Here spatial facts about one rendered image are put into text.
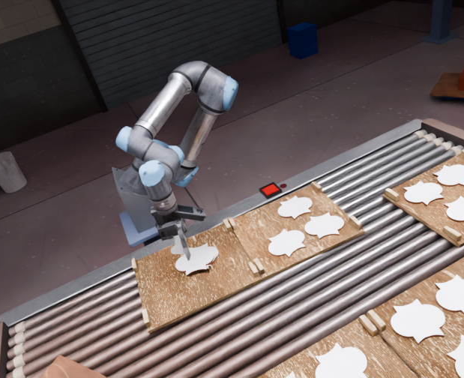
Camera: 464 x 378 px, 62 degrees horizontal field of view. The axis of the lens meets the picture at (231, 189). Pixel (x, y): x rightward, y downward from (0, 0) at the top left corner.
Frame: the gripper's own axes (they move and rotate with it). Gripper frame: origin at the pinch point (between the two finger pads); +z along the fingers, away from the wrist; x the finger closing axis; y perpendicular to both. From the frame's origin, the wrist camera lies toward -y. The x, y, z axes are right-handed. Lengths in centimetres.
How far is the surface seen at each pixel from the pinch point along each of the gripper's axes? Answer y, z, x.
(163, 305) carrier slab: 13.6, 10.0, 14.1
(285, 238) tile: -34.3, 9.1, 1.2
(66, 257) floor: 120, 104, -148
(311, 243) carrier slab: -42.4, 10.0, 6.8
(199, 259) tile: -1.6, 7.4, 0.6
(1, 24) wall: 181, -41, -440
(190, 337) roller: 5.8, 11.8, 28.4
